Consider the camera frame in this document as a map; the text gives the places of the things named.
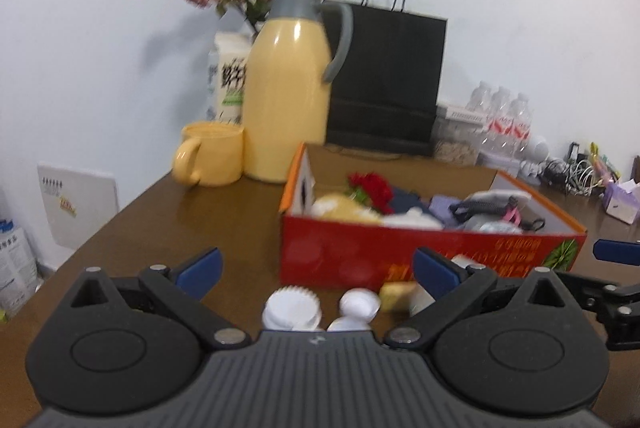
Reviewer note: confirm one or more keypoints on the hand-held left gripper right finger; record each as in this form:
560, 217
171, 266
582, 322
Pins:
435, 273

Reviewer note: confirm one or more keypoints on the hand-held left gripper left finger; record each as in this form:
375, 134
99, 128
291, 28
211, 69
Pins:
202, 270

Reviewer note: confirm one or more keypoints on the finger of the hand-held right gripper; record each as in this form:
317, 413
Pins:
590, 285
617, 251

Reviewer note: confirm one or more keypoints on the yellow block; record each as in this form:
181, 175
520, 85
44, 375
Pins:
395, 295

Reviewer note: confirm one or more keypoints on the white bottle cap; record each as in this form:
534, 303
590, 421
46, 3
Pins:
360, 303

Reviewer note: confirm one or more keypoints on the orange cardboard box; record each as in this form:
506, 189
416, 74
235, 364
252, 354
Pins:
340, 253

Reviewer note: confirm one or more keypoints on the white paper cupcake liners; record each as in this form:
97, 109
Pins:
292, 308

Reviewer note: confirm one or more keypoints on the yellow plush toy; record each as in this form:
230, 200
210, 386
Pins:
345, 208

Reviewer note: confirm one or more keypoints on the purple tissue box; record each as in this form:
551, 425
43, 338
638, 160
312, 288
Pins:
622, 203

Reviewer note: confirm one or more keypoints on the white cloth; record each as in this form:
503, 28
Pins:
415, 219

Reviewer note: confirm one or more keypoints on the pale purple cloth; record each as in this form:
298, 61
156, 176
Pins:
442, 205

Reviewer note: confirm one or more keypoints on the navy blue cloth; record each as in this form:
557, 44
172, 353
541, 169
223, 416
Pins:
405, 200

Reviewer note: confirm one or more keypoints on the yellow green packet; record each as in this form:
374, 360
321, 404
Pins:
602, 161

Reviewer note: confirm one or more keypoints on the red artificial rose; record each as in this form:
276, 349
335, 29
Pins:
372, 188

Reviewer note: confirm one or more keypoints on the black charger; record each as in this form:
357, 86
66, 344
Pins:
577, 153

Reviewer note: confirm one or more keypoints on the yellow mug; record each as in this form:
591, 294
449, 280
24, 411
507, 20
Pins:
215, 158

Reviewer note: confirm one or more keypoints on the clear food container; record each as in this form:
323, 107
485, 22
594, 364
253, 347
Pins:
455, 151

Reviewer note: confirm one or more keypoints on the pale purple storage box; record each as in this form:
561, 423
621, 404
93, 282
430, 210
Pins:
500, 163

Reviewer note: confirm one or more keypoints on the yellow thermos jug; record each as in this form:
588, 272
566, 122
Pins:
285, 108

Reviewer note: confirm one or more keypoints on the blue white bag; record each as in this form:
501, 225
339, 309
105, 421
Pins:
17, 265

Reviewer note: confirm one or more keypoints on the white milk carton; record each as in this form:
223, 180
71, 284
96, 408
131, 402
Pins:
227, 83

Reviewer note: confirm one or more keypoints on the black paper bag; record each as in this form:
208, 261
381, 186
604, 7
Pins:
390, 73

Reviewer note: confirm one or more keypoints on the white wall panel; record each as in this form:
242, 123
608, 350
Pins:
80, 203

